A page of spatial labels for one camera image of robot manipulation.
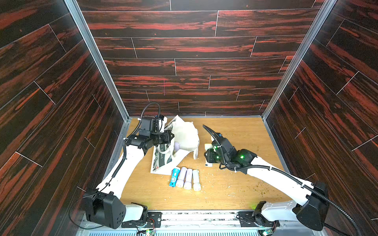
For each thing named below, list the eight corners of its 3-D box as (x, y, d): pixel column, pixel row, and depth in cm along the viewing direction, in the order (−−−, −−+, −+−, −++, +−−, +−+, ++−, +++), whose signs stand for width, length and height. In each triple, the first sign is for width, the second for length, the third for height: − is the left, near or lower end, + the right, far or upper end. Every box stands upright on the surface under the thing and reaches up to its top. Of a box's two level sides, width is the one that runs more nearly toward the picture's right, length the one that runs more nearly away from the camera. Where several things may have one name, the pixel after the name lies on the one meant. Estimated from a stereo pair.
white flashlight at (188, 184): (183, 189, 85) (183, 187, 83) (186, 169, 93) (186, 167, 91) (191, 190, 85) (191, 188, 83) (193, 170, 93) (193, 168, 90)
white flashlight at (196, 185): (193, 191, 85) (193, 189, 82) (192, 171, 92) (192, 169, 90) (200, 191, 85) (201, 189, 82) (199, 171, 92) (200, 169, 90)
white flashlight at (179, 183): (175, 186, 86) (175, 184, 84) (180, 168, 94) (180, 166, 91) (182, 188, 86) (182, 186, 83) (187, 169, 93) (187, 167, 91)
